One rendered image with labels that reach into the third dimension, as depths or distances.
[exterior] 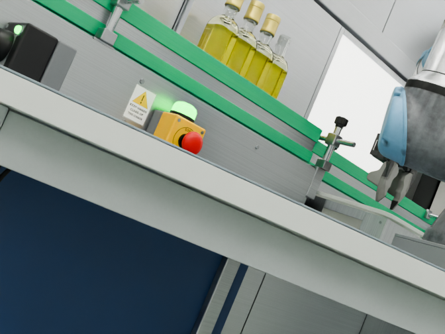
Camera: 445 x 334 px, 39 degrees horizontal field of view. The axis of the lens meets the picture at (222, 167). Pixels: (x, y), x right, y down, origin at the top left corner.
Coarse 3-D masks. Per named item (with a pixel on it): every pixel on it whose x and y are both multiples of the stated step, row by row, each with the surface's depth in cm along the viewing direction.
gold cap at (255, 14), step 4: (252, 0) 135; (256, 0) 135; (252, 4) 135; (256, 4) 135; (260, 4) 135; (248, 8) 135; (252, 8) 135; (256, 8) 135; (260, 8) 135; (264, 8) 136; (248, 12) 135; (252, 12) 134; (256, 12) 135; (260, 12) 135; (244, 16) 135; (248, 16) 134; (252, 16) 134; (256, 16) 135; (260, 16) 136; (256, 20) 135; (256, 24) 137
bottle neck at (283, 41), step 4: (280, 36) 143; (284, 36) 143; (288, 36) 143; (280, 40) 143; (284, 40) 142; (288, 40) 143; (276, 44) 143; (280, 44) 142; (284, 44) 143; (288, 44) 143; (276, 48) 143; (280, 48) 142; (284, 48) 143; (276, 52) 142; (280, 52) 142; (284, 52) 143
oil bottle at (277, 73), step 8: (280, 56) 141; (272, 64) 140; (280, 64) 141; (272, 72) 140; (280, 72) 141; (272, 80) 140; (280, 80) 142; (264, 88) 139; (272, 88) 141; (280, 88) 142; (272, 96) 141
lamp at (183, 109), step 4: (176, 104) 105; (180, 104) 105; (184, 104) 105; (188, 104) 105; (172, 108) 106; (176, 108) 105; (180, 108) 105; (184, 108) 105; (188, 108) 105; (192, 108) 105; (172, 112) 105; (176, 112) 105; (180, 112) 105; (184, 112) 105; (188, 112) 105; (192, 112) 105; (196, 112) 106; (184, 116) 105; (188, 116) 105; (192, 116) 105; (188, 120) 105; (192, 120) 106
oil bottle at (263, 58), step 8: (256, 48) 136; (264, 48) 137; (256, 56) 136; (264, 56) 137; (272, 56) 138; (256, 64) 136; (264, 64) 137; (248, 72) 135; (256, 72) 136; (264, 72) 138; (248, 80) 136; (256, 80) 137; (264, 80) 138
